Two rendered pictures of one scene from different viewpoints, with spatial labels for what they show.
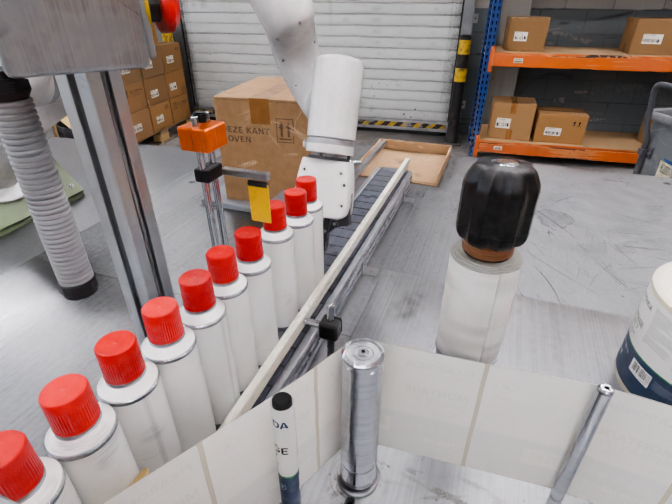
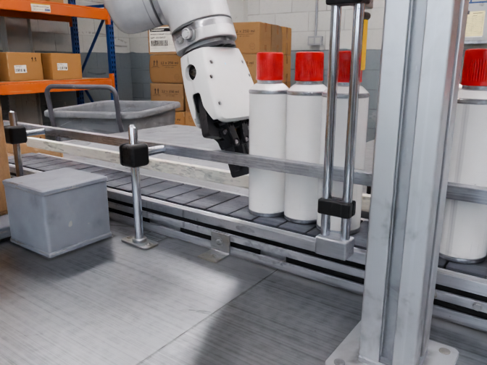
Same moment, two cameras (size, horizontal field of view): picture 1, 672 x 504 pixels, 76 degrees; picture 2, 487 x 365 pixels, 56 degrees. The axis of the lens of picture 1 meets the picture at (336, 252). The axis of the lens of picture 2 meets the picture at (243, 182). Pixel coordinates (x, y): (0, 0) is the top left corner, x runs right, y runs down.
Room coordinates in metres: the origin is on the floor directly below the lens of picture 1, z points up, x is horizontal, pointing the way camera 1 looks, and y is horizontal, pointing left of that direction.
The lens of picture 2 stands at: (0.51, 0.61, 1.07)
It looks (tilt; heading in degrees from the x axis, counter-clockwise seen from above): 15 degrees down; 286
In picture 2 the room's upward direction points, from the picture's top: straight up
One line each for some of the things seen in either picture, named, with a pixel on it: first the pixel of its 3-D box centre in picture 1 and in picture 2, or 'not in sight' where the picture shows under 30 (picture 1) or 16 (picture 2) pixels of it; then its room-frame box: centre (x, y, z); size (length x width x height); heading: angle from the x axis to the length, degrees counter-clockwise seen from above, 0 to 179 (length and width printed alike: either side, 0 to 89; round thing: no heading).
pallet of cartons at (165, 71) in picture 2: not in sight; (222, 103); (1.90, -3.59, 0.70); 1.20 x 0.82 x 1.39; 171
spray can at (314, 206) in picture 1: (308, 235); (269, 135); (0.64, 0.05, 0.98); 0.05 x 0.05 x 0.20
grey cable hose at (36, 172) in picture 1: (45, 196); not in sight; (0.35, 0.26, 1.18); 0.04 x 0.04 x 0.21
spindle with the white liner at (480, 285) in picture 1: (481, 276); not in sight; (0.45, -0.18, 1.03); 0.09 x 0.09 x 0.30
